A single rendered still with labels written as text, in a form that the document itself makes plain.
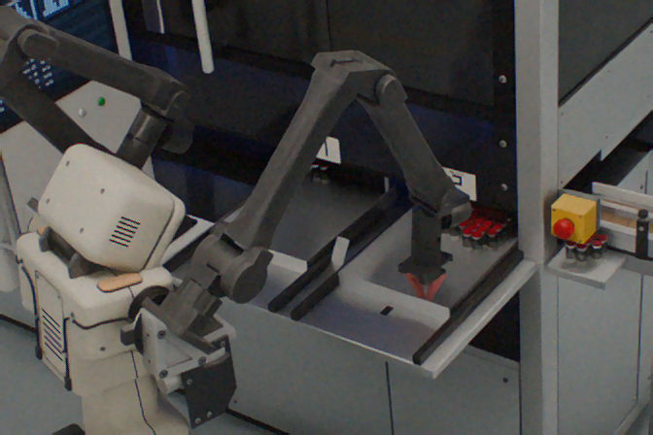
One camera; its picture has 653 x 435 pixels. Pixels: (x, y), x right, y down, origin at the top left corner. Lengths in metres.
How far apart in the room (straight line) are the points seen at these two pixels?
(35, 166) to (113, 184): 0.82
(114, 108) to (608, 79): 1.11
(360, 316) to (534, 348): 0.45
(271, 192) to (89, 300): 0.34
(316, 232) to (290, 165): 0.79
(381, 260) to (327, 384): 0.65
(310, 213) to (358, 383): 0.52
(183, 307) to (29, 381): 2.01
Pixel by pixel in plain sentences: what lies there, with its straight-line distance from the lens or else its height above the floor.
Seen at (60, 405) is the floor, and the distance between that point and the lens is 3.96.
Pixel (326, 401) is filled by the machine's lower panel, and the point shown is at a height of 0.26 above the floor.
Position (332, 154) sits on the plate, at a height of 1.01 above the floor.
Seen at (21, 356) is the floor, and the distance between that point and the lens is 4.19.
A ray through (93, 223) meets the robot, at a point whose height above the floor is 1.33.
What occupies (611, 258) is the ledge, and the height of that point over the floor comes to 0.88.
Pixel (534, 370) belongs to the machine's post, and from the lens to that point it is 2.91.
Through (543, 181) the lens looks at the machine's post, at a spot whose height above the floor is 1.08.
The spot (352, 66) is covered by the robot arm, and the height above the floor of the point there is 1.52.
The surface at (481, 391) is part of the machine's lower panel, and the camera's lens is 3.04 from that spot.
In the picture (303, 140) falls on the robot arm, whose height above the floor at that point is 1.43.
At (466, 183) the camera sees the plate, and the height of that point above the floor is 1.03.
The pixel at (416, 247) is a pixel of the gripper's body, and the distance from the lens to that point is 2.51.
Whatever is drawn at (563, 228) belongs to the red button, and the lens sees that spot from 2.61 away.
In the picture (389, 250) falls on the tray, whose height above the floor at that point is 0.88.
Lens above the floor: 2.43
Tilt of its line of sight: 32 degrees down
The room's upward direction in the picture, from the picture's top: 6 degrees counter-clockwise
